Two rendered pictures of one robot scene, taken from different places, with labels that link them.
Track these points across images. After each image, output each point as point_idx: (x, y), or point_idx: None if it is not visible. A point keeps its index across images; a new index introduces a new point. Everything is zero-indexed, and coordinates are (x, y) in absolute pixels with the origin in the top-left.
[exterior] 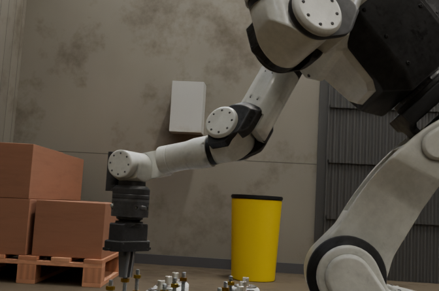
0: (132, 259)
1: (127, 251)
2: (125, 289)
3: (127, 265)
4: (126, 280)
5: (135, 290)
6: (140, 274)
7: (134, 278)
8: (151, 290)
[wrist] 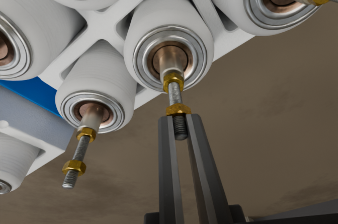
0: (175, 179)
1: (281, 221)
2: (175, 92)
3: (199, 148)
4: (183, 108)
5: (90, 135)
6: (64, 169)
7: (84, 163)
8: (7, 185)
